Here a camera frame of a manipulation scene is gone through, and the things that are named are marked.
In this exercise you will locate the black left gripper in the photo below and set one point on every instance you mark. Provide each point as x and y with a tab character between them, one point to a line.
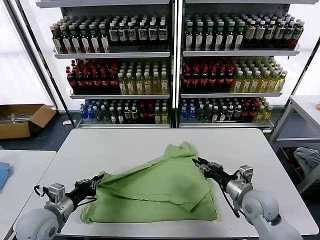
82	192

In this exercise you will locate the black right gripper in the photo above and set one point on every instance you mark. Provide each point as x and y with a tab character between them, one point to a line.
217	175

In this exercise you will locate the green polo shirt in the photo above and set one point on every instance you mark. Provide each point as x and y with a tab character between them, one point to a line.
150	197

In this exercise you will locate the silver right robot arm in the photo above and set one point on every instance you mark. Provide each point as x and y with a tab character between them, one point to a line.
260	207

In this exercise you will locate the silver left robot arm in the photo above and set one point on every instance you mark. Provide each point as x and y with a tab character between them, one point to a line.
37	222

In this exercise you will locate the dark green drink bottle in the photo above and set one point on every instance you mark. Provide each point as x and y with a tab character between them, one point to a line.
98	114
215	115
112	116
105	114
120	116
222	114
199	114
207	114

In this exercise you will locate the blue drink bottle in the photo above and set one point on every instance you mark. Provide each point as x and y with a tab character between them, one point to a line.
191	114
83	113
91	114
183	114

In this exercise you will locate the white label dark bottle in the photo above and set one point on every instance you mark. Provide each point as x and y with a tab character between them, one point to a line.
131	34
134	115
162	34
237	112
113	34
142	34
230	112
127	115
152	34
122	34

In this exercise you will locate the yellow tea bottle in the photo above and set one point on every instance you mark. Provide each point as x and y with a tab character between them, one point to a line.
259	115
246	83
147	85
130	85
164	85
280	82
272	83
139	85
156	85
122	85
164	116
267	114
264	83
237	83
157	116
255	83

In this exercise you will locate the small white floor object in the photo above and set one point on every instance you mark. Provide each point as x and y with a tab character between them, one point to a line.
66	122

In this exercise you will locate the white side table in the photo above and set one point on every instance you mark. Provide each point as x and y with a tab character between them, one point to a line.
25	175

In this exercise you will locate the red cap cola bottle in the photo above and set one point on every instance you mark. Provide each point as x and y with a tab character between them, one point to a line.
204	80
212	80
150	114
80	83
245	113
72	83
96	83
195	80
113	83
142	114
229	80
104	83
186	80
252	112
88	83
221	80

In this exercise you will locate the black slanted pole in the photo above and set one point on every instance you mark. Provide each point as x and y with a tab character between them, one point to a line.
300	79
67	110

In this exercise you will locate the blue folded cloth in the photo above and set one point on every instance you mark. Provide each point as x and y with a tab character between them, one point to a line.
3	174

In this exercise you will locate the brown cardboard box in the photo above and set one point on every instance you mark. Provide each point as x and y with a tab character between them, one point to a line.
14	130

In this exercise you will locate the metal parts bundle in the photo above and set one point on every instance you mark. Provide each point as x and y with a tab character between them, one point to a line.
17	117

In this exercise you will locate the grey white cloth pile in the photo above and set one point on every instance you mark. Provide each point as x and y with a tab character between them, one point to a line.
306	155

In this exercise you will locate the grey shelf unit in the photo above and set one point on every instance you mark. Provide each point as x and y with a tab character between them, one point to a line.
112	55
237	52

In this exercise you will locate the green cap tea bottle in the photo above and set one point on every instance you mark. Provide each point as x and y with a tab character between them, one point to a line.
66	42
75	41
85	41
239	39
209	39
95	41
198	39
104	41
219	39
188	39
57	42
229	39

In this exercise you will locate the small orange object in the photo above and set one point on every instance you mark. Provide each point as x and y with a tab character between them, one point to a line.
318	106

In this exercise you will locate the dark window mullion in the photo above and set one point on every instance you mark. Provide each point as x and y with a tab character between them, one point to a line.
34	57

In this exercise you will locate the beige label dark bottle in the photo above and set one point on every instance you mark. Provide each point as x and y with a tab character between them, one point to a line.
259	33
249	33

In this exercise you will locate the blue label dark bottle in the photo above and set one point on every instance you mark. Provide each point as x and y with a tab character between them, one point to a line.
278	33
287	34
269	33

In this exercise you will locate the red tea bottle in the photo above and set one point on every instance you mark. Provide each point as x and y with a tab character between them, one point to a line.
297	35

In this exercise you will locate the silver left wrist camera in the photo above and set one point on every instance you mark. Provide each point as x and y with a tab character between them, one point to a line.
57	191

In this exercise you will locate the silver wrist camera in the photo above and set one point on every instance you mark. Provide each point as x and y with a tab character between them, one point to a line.
57	191
246	172

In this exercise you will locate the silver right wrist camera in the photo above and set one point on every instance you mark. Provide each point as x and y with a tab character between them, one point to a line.
246	172

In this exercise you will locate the white metal-frame table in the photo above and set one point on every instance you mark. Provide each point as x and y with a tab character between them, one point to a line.
307	104

